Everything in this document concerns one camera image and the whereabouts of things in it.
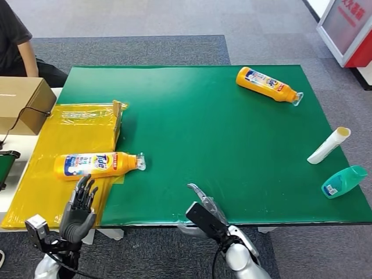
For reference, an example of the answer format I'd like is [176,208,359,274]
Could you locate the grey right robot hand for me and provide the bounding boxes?
[177,183,229,239]

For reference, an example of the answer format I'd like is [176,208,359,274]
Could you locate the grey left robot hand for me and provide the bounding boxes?
[59,174,99,244]

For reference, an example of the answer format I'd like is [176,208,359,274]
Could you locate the orange detergent bottle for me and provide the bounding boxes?
[54,152,146,181]
[235,66,303,107]

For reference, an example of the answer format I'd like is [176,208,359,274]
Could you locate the white tube bottle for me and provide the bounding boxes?
[306,126,352,165]

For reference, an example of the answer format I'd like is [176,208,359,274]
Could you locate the teal plastic bottle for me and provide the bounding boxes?
[321,165,368,199]

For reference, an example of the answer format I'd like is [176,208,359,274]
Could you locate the green table mat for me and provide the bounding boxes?
[57,65,372,227]

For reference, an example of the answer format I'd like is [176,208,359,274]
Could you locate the yellow plastic-wrapped flat box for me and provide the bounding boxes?
[2,101,130,230]

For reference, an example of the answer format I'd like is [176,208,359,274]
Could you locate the green plastic bin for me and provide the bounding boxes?
[0,150,21,192]

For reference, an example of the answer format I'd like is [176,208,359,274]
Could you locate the brown cardboard box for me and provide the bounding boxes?
[0,76,57,136]

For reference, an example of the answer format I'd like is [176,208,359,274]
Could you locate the person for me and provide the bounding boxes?
[0,0,69,88]

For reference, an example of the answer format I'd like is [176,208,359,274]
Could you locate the white and red display stand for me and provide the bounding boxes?
[316,0,372,69]

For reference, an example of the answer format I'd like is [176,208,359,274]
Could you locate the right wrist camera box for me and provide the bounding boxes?
[186,202,231,244]

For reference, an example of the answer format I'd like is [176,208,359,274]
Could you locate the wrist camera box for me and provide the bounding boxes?
[25,214,51,248]
[186,202,231,244]

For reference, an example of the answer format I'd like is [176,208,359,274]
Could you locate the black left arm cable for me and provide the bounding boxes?
[44,246,102,279]

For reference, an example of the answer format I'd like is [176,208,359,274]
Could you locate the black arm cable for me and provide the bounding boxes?
[211,241,232,279]
[44,246,102,279]

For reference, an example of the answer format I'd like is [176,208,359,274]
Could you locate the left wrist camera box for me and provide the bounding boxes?
[25,214,51,248]

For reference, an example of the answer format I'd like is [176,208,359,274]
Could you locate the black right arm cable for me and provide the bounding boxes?
[211,241,232,279]

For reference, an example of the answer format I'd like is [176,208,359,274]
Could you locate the thin black cable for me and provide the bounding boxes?
[0,106,52,150]

